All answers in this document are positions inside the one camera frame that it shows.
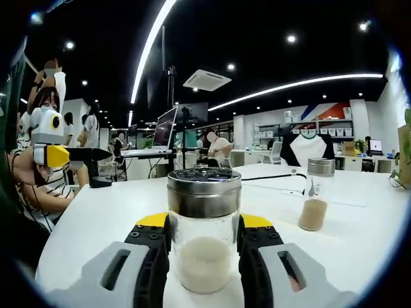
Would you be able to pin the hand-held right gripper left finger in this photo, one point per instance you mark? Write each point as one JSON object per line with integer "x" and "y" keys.
{"x": 151, "y": 272}

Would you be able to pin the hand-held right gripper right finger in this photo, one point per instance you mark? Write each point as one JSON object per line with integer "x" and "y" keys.
{"x": 253, "y": 272}

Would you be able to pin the brown paper bag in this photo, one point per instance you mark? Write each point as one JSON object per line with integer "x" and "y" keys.
{"x": 404, "y": 141}

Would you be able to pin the black laptop white screen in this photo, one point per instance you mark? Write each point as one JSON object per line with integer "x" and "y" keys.
{"x": 375, "y": 146}

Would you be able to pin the black laptop stand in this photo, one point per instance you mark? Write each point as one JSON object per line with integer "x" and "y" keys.
{"x": 151, "y": 160}

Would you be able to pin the teal panel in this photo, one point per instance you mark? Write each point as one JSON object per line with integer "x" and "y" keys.
{"x": 187, "y": 139}

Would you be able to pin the long curved ceiling light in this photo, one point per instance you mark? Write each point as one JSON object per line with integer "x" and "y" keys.
{"x": 133, "y": 96}

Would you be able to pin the black ceiling pole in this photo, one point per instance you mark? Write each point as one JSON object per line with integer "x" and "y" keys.
{"x": 163, "y": 48}

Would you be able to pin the open silver laptop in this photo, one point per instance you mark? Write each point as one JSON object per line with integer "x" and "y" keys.
{"x": 165, "y": 128}

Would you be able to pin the black hanging monitor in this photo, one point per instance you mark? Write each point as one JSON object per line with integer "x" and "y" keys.
{"x": 196, "y": 111}

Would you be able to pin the shelf with white storage bins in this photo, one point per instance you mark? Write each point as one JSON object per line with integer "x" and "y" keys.
{"x": 321, "y": 128}

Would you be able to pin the tall seasoning bottle brown powder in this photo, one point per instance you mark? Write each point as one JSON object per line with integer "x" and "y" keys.
{"x": 316, "y": 215}

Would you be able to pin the open cardboard box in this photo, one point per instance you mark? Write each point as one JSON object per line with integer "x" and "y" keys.
{"x": 348, "y": 148}

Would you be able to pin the white mesh office chair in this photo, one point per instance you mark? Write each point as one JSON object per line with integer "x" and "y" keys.
{"x": 271, "y": 152}

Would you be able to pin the black stand base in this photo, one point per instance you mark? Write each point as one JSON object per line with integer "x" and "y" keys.
{"x": 101, "y": 183}

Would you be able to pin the person's left hand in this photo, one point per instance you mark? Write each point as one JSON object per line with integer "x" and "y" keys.
{"x": 29, "y": 171}

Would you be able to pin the tall seasoning bottle cream powder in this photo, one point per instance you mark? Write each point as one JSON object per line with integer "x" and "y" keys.
{"x": 204, "y": 192}

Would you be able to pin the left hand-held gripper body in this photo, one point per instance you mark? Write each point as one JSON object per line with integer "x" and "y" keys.
{"x": 45, "y": 128}

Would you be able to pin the ceiling air conditioner unit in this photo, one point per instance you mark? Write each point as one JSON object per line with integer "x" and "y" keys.
{"x": 207, "y": 80}

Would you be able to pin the short curved ceiling light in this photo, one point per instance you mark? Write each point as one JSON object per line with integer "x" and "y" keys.
{"x": 369, "y": 76}

